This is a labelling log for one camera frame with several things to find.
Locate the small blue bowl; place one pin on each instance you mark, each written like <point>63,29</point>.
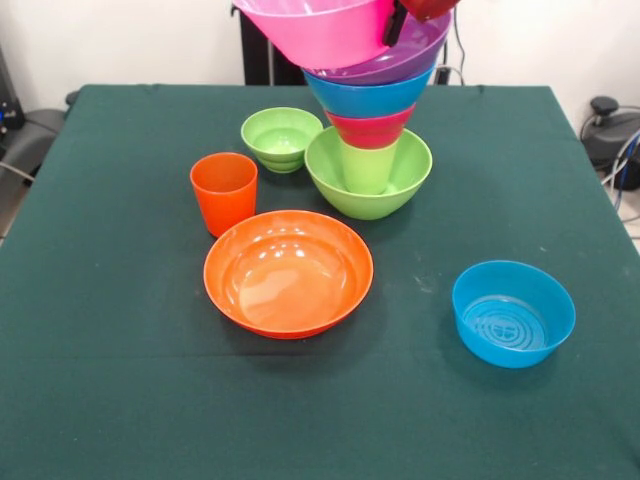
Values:
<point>515,325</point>

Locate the orange cup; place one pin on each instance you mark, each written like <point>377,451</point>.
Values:
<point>225,200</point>

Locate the light green cup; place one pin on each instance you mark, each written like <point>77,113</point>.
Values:
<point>367,172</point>

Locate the small crimson bowl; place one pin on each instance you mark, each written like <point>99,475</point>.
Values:
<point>370,132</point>

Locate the dark green tablecloth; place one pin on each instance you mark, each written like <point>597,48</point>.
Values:
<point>320,425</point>

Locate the large pink bowl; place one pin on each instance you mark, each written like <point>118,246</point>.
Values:
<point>320,35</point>

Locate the black computer tower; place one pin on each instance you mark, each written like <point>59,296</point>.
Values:
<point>10,100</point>

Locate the wide orange bowl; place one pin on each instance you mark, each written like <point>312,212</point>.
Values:
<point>290,290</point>

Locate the wide purple bowl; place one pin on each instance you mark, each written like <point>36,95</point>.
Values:
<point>415,55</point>

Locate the large blue bowl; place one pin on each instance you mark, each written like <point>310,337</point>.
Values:
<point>370,97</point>

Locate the medium green bowl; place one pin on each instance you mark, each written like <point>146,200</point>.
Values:
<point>365,205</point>

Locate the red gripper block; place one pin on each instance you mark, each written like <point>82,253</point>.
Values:
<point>430,7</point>

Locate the small green bowl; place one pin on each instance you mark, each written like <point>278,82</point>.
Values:
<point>280,135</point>

